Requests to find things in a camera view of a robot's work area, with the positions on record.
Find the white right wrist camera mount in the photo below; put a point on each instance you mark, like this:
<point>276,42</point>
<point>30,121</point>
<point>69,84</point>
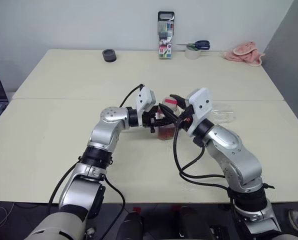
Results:
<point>201,102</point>

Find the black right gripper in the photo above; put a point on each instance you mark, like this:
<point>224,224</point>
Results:
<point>185,112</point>

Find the clear wine glass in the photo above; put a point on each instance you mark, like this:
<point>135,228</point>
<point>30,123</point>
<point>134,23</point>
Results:
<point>222,113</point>

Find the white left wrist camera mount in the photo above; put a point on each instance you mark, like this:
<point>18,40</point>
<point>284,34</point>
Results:
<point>145,97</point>

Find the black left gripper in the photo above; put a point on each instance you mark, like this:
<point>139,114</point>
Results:
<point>149,120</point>

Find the pink cloth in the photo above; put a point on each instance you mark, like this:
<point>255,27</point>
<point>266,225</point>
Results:
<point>244,53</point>

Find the grey shoe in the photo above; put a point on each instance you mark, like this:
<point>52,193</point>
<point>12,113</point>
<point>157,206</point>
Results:
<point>297,222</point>

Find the dark rounded shape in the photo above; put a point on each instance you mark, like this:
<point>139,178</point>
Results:
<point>191,222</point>
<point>133,226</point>

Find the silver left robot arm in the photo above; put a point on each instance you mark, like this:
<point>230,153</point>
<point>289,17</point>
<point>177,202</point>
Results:
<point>106,130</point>

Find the marker pen set box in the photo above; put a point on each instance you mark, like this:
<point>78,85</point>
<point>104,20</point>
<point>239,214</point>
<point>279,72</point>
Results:
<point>165,37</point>

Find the small jar with red contents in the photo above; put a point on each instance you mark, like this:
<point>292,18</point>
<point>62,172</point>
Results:
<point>166,133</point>

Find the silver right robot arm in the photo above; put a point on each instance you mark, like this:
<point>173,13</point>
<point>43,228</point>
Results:
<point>236,155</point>

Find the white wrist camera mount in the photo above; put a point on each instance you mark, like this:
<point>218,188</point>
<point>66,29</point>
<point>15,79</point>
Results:
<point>145,97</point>
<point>201,102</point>

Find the white tape roll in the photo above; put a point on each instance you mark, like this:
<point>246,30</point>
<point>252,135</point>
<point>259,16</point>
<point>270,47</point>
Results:
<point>192,53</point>

